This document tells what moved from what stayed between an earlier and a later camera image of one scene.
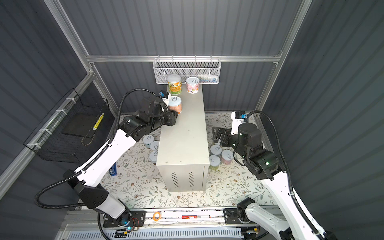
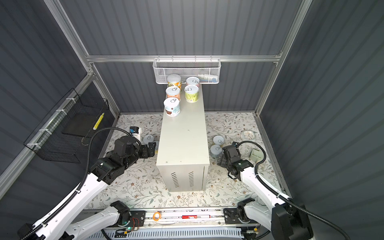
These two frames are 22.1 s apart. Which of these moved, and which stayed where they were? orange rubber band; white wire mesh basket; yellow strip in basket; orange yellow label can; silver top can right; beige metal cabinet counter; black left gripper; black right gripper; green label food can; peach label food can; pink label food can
Moved: black left gripper; black right gripper; peach label food can; green label food can
Stayed: orange yellow label can; yellow strip in basket; beige metal cabinet counter; orange rubber band; pink label food can; white wire mesh basket; silver top can right
